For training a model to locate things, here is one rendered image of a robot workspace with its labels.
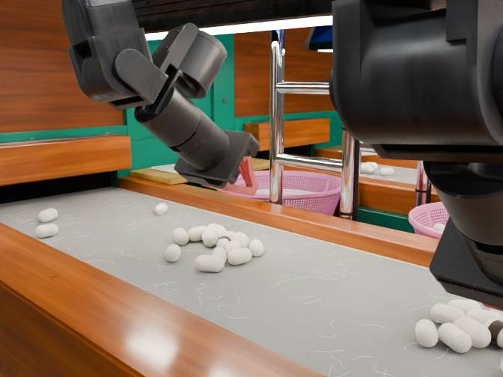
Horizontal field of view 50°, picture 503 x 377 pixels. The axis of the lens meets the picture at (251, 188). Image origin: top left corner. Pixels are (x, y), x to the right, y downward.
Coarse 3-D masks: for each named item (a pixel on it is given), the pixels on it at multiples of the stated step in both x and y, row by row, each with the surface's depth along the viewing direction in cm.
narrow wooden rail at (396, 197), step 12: (288, 168) 128; (300, 168) 128; (372, 180) 113; (384, 180) 113; (360, 192) 112; (372, 192) 110; (384, 192) 108; (396, 192) 106; (408, 192) 104; (432, 192) 101; (360, 204) 113; (372, 204) 111; (384, 204) 109; (396, 204) 107; (408, 204) 105; (336, 216) 117
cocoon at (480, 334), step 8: (456, 320) 49; (464, 320) 49; (472, 320) 48; (464, 328) 48; (472, 328) 47; (480, 328) 47; (472, 336) 47; (480, 336) 47; (488, 336) 47; (472, 344) 47; (480, 344) 47; (488, 344) 47
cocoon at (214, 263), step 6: (198, 258) 66; (204, 258) 66; (210, 258) 66; (216, 258) 66; (198, 264) 66; (204, 264) 66; (210, 264) 66; (216, 264) 66; (222, 264) 66; (204, 270) 66; (210, 270) 66; (216, 270) 66
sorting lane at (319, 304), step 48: (96, 192) 113; (48, 240) 80; (96, 240) 80; (144, 240) 80; (288, 240) 80; (144, 288) 61; (192, 288) 61; (240, 288) 61; (288, 288) 61; (336, 288) 61; (384, 288) 61; (432, 288) 61; (288, 336) 50; (336, 336) 50; (384, 336) 50
